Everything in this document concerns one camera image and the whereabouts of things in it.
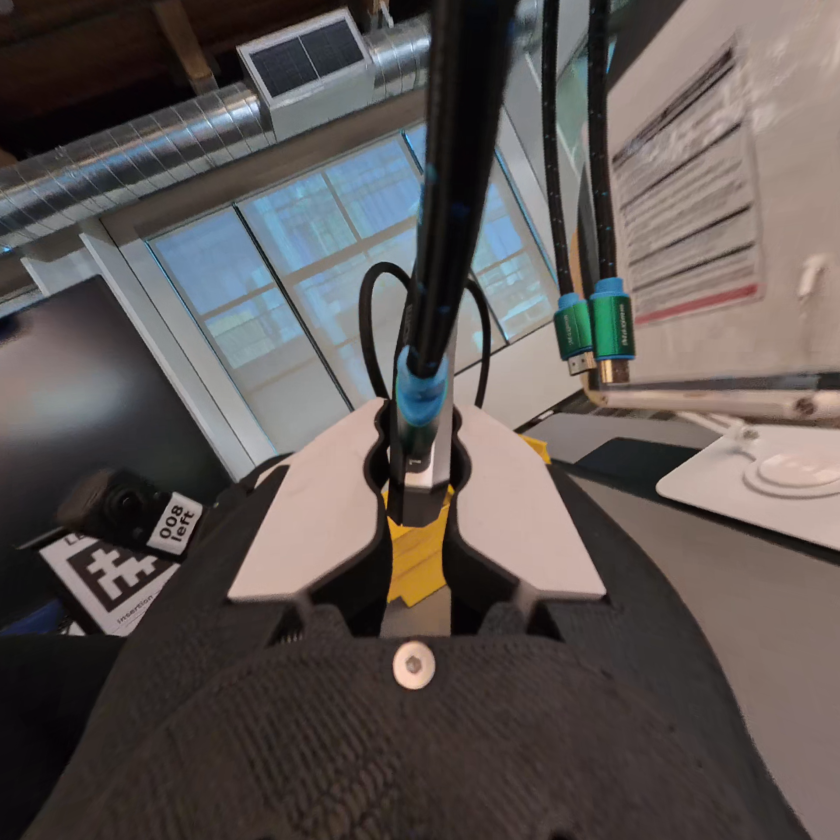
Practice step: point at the white stand base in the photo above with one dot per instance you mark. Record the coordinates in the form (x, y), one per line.
(722, 499)

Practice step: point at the instruction sheet display board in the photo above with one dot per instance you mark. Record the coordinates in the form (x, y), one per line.
(689, 197)

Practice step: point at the black monitor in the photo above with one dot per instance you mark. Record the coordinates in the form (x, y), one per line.
(65, 380)

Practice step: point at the white air vent unit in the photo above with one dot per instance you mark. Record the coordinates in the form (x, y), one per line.
(308, 65)

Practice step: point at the silver ventilation duct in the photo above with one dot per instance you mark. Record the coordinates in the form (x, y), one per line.
(131, 164)

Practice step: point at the blue plastic bin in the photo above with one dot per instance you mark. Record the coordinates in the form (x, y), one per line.
(33, 620)

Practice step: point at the yellow plastic bin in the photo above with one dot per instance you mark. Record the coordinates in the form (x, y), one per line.
(420, 564)

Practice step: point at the black flat pad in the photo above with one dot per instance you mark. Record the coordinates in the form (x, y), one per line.
(630, 459)

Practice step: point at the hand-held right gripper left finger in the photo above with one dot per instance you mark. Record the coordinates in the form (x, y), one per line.
(315, 512)

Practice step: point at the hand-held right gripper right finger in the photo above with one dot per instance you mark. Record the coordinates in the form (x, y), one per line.
(518, 518)

